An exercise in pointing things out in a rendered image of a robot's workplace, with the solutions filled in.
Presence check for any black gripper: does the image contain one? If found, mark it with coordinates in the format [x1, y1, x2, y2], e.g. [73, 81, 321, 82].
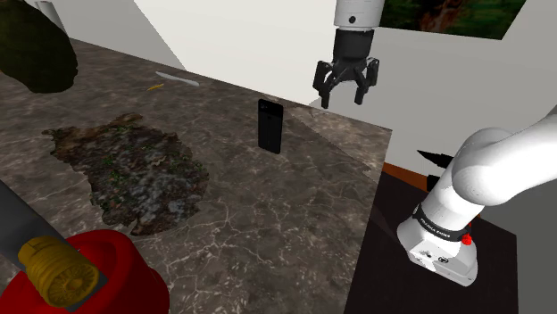
[312, 27, 380, 110]

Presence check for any black smartphone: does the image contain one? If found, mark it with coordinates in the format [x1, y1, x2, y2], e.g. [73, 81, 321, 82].
[257, 97, 285, 155]

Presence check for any white knife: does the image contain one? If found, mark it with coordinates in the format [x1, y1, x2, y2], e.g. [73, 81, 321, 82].
[154, 70, 201, 87]

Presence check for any dark robot stand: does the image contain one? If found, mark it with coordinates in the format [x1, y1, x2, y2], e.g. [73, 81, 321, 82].
[343, 170, 520, 314]

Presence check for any mottled brown flat mat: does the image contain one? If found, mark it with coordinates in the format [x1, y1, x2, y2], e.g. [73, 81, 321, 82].
[41, 112, 211, 237]

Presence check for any red bowl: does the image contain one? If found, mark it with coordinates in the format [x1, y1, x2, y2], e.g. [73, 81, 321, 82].
[0, 228, 170, 314]

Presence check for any dark green rounded object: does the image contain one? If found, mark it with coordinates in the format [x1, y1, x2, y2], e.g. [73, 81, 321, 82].
[0, 0, 79, 95]

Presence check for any grey tool with yellow head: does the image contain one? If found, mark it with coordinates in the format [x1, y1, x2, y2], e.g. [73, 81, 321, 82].
[0, 179, 109, 309]

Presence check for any green wall picture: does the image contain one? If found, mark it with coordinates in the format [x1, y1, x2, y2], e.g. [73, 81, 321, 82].
[378, 0, 528, 41]

